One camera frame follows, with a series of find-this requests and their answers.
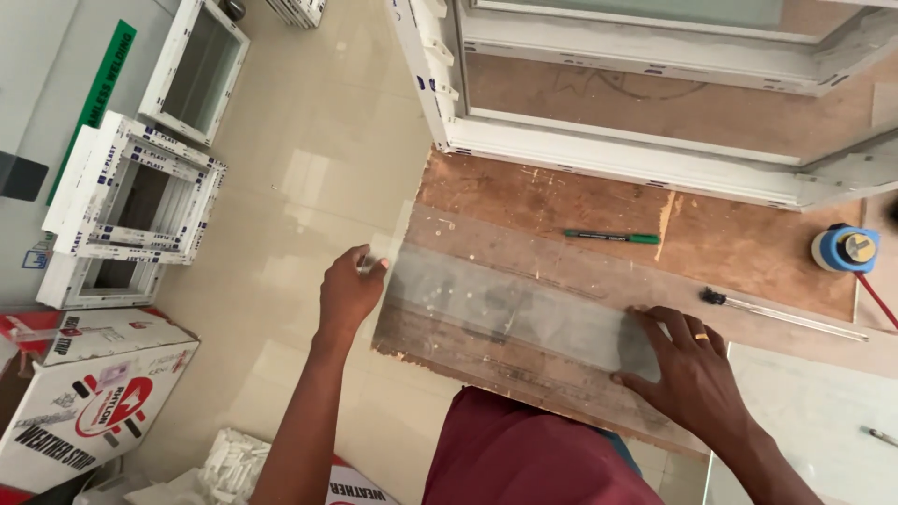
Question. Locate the small white frame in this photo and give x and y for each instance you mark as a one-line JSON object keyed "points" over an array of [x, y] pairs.
{"points": [[158, 105], [60, 284]]}

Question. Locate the silver pen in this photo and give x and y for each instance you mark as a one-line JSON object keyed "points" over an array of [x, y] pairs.
{"points": [[880, 436]]}

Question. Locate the white frame profiles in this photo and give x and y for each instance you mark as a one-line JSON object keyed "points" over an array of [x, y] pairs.
{"points": [[298, 10]]}

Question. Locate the blue capped bottle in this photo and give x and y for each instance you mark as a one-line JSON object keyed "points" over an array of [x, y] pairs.
{"points": [[842, 249]]}

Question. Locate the large white window frame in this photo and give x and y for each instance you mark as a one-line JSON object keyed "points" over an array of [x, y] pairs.
{"points": [[631, 151]]}

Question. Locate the large white glass sheet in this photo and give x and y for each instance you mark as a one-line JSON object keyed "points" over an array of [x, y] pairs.
{"points": [[807, 435]]}

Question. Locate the pile of white plastic pieces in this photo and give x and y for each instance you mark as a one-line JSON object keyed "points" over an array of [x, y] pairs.
{"points": [[231, 466]]}

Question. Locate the green sign strip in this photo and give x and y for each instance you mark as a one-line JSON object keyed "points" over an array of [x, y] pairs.
{"points": [[91, 112]]}

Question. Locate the green marker pen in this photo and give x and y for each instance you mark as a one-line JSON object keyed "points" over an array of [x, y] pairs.
{"points": [[610, 237]]}

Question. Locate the maroon shirt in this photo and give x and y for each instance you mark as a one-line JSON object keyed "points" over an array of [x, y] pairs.
{"points": [[519, 456]]}

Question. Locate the stack of white frames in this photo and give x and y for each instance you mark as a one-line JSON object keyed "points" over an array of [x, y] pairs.
{"points": [[91, 210]]}

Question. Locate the frosted glass strip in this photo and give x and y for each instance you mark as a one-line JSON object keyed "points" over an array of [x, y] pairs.
{"points": [[505, 308]]}

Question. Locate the clear plastic bag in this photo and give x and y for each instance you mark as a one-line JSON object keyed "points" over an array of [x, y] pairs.
{"points": [[140, 491]]}

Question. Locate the person's right hand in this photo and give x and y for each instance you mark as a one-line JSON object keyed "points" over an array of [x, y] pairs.
{"points": [[691, 379]]}

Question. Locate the person's left hand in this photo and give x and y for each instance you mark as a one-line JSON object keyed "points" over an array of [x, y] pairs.
{"points": [[347, 294]]}

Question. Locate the white machine cabinet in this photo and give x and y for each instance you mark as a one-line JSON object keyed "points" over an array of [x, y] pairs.
{"points": [[42, 84]]}

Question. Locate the white red printed carton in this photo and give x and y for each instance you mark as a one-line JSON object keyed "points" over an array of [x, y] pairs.
{"points": [[91, 400], [361, 487]]}

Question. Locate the red tube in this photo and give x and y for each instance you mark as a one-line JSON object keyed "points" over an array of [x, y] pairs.
{"points": [[877, 301]]}

